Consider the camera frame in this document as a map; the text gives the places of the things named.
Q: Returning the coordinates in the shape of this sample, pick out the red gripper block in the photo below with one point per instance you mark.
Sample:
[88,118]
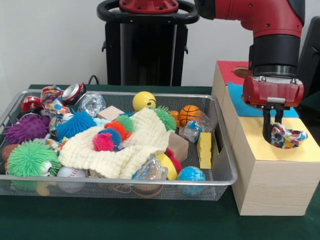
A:
[272,93]

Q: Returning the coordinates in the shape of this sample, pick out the colourful heart print cloth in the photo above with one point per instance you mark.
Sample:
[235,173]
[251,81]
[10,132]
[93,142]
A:
[290,137]

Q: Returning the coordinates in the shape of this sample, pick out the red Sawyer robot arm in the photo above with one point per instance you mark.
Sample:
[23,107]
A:
[275,45]

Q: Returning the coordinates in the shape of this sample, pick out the wooden box with three holes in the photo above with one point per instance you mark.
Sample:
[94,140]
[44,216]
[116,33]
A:
[275,187]

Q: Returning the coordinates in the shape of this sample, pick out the shallow mesh bin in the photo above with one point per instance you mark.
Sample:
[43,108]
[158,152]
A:
[95,191]

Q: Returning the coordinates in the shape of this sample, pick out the dark green tablecloth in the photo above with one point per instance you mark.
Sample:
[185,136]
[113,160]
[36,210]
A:
[313,100]
[125,220]

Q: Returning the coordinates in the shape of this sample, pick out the yellow foam block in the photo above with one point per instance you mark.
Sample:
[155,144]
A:
[204,152]

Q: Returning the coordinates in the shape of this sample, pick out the orange basketball toy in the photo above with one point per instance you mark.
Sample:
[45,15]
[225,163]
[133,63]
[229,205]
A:
[188,115]

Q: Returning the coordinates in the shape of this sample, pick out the blue globe ball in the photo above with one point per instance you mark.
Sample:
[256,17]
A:
[190,174]

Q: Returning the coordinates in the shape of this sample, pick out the yellow smiley ball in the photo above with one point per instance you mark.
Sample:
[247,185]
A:
[142,101]

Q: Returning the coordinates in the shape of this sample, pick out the multicolour spiky caterpillar toy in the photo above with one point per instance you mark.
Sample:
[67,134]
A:
[105,141]

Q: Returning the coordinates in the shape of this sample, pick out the cream knitted cloth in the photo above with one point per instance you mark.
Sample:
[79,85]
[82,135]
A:
[105,155]

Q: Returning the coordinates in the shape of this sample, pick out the large blue spiky ball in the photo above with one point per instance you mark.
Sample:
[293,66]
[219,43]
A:
[75,125]

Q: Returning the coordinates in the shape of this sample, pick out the crushed red soda can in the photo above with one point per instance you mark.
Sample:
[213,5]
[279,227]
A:
[73,93]

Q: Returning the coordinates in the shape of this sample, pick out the purple spiky ball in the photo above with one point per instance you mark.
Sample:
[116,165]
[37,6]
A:
[27,128]

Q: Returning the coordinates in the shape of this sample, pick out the large green spiky ball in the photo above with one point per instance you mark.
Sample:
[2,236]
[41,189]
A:
[30,157]

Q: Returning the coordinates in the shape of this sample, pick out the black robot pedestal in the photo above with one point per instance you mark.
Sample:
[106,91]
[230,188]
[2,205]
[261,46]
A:
[147,50]

